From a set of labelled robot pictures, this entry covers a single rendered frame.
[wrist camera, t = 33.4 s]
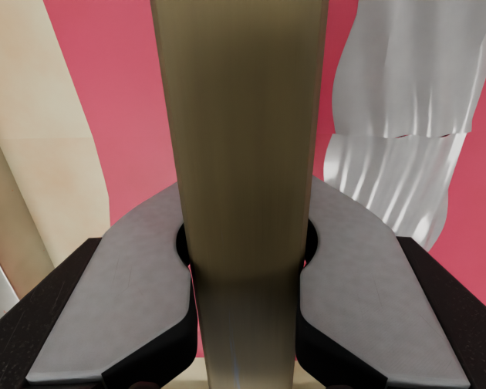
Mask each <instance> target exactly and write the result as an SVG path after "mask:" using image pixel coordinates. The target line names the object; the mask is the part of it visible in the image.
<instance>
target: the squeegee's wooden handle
mask: <svg viewBox="0 0 486 389"><path fill-rule="evenodd" d="M150 7H151V12H152V18H153V23H154V32H155V38H156V43H157V52H158V58H159V64H160V73H161V78H162V84H163V88H164V98H165V103H166V108H167V119H168V123H169V129H170V138H171V143H172V149H173V154H174V163H175V169H176V175H177V184H178V189H179V195H180V200H181V209H182V215H183V220H184V230H185V235H186V240H187V250H188V255H189V260H190V265H191V275H192V280H193V285H194V295H195V300H196V306H197V315H198V320H199V326H200V331H201V340H202V346H203V351H204V361H205V366H206V371H207V376H208V386H209V389H292V383H293V374H294V366H295V328H296V312H297V303H298V294H299V277H300V274H301V271H302V269H303V268H304V261H305V245H306V236H307V228H308V220H309V204H310V195H311V187H312V172H313V163H314V155H315V146H316V131H317V123H318V114H319V98H320V90H321V82H322V66H323V57H324V49H325V40H326V25H327V17H328V8H329V0H150Z"/></svg>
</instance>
